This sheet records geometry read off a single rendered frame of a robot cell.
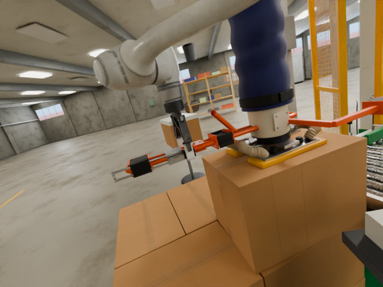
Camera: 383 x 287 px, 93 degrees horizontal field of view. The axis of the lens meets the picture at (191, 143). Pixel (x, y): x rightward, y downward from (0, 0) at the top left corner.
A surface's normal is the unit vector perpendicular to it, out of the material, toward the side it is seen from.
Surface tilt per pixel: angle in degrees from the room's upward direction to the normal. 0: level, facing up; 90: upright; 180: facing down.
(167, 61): 90
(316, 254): 90
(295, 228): 90
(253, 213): 90
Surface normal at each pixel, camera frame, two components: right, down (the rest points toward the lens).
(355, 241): -0.24, -0.94
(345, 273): 0.33, 0.17
